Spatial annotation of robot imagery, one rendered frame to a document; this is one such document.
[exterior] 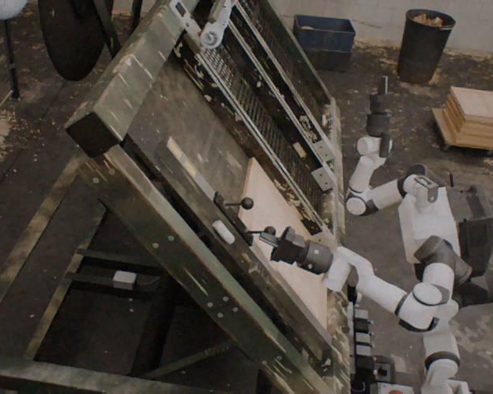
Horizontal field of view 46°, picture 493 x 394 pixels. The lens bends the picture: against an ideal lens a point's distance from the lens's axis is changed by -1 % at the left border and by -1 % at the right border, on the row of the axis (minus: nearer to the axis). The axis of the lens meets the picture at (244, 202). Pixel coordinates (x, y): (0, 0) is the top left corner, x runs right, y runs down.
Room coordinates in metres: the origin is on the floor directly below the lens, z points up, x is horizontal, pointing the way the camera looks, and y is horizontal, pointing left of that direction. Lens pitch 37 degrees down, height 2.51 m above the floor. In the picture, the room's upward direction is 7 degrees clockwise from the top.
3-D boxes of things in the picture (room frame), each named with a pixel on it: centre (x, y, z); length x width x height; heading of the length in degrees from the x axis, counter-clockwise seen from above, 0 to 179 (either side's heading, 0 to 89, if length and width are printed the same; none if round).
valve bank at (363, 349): (1.57, -0.52, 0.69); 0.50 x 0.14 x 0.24; 178
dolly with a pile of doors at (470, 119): (4.60, -1.87, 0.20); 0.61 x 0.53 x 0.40; 2
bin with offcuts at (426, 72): (5.89, -1.64, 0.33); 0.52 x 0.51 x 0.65; 2
